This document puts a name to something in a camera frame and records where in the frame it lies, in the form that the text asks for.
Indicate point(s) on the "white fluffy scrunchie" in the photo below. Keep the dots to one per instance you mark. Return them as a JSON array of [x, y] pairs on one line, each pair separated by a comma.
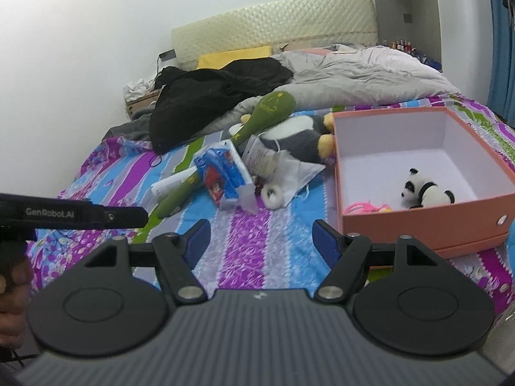
[[271, 197]]

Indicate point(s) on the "dark grey cloth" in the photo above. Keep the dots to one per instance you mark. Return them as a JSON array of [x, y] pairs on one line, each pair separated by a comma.
[[124, 128]]

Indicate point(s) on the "blue curtain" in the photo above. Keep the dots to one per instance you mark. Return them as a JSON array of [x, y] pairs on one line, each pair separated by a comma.
[[501, 40]]

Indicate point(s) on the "cardboard box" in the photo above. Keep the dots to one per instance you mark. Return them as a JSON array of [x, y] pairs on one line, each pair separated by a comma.
[[139, 106]]

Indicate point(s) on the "black wall adapter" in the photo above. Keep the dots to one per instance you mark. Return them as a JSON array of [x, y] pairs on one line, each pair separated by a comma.
[[167, 54]]

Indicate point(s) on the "blue printed tissue packet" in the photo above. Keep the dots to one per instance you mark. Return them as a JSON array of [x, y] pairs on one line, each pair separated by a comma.
[[219, 173]]

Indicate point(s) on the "light blue face mask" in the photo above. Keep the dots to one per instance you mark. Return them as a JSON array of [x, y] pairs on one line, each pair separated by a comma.
[[297, 173]]

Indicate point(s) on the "black jacket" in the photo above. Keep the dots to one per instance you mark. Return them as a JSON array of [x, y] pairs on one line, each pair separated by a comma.
[[201, 96]]

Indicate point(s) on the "white plastic packet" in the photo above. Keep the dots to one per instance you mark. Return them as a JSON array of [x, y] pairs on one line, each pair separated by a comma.
[[261, 157]]

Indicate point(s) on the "yellow pillow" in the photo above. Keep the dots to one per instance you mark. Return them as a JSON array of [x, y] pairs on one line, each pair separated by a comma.
[[233, 57]]

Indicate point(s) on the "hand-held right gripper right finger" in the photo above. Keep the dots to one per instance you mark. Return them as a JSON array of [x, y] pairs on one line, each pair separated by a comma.
[[324, 238]]

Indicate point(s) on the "cream quilted headboard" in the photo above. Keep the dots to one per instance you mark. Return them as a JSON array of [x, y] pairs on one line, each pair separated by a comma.
[[281, 20]]

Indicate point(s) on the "striped floral bed sheet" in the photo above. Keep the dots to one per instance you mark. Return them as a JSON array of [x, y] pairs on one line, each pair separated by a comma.
[[257, 241]]

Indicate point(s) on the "small panda plush toy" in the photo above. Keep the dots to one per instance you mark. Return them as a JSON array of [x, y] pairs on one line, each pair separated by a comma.
[[426, 191]]

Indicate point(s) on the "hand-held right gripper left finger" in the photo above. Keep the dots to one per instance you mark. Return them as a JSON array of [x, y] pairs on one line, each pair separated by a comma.
[[199, 238]]

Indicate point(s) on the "salmon pink storage box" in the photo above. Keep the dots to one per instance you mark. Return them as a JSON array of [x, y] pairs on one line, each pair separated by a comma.
[[422, 217]]

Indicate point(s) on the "green plush stick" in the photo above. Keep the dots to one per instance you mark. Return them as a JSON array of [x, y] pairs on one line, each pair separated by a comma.
[[269, 112]]

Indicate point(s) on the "white crumpled cloth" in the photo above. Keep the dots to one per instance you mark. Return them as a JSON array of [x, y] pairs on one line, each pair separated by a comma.
[[136, 88]]

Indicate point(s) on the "grey penguin plush toy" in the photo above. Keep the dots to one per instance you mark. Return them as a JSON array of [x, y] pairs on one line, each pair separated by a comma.
[[293, 136]]

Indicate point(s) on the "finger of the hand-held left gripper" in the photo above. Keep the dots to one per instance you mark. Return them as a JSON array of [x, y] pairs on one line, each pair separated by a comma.
[[80, 213]]

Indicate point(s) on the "person's left hand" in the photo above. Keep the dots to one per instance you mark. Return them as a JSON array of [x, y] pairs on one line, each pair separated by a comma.
[[15, 285]]

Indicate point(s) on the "white knit towel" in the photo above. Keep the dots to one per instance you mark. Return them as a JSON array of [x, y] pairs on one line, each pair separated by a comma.
[[173, 184]]

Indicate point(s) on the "grey quilt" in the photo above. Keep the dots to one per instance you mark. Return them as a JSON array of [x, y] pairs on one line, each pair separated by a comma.
[[362, 76]]

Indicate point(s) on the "row of small bottles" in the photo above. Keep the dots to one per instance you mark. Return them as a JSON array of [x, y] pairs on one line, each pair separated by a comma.
[[400, 46]]

